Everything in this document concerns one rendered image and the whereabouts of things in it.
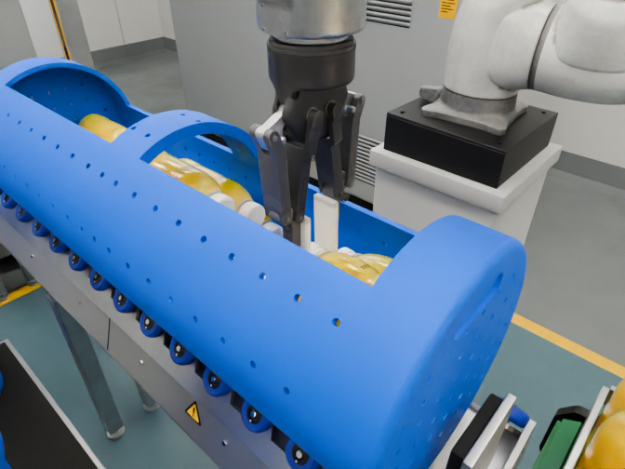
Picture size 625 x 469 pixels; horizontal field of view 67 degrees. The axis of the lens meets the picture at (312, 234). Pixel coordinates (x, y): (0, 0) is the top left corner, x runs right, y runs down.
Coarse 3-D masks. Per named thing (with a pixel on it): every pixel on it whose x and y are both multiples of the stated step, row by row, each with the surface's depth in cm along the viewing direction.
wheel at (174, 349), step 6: (174, 342) 65; (174, 348) 65; (180, 348) 64; (174, 354) 65; (180, 354) 64; (186, 354) 64; (192, 354) 64; (174, 360) 65; (180, 360) 64; (186, 360) 64; (192, 360) 64
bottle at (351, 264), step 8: (320, 256) 51; (328, 256) 50; (336, 256) 50; (344, 256) 50; (352, 256) 50; (336, 264) 49; (344, 264) 48; (352, 264) 49; (360, 264) 49; (368, 264) 50; (352, 272) 48; (360, 272) 48; (368, 272) 48; (376, 272) 49; (368, 280) 47; (376, 280) 47
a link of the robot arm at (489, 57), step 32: (480, 0) 87; (512, 0) 84; (544, 0) 87; (480, 32) 88; (512, 32) 86; (448, 64) 97; (480, 64) 91; (512, 64) 88; (480, 96) 95; (512, 96) 96
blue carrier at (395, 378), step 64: (64, 64) 84; (0, 128) 74; (64, 128) 65; (128, 128) 61; (192, 128) 60; (64, 192) 62; (128, 192) 55; (192, 192) 50; (256, 192) 79; (320, 192) 68; (128, 256) 54; (192, 256) 47; (256, 256) 43; (448, 256) 38; (512, 256) 42; (192, 320) 48; (256, 320) 42; (320, 320) 39; (384, 320) 36; (448, 320) 35; (256, 384) 44; (320, 384) 38; (384, 384) 35; (448, 384) 43; (320, 448) 40; (384, 448) 35
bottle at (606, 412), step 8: (624, 384) 52; (616, 392) 53; (624, 392) 51; (616, 400) 52; (624, 400) 51; (608, 408) 54; (616, 408) 52; (624, 408) 51; (600, 416) 56; (608, 416) 54; (600, 424) 55; (592, 432) 57; (584, 448) 59
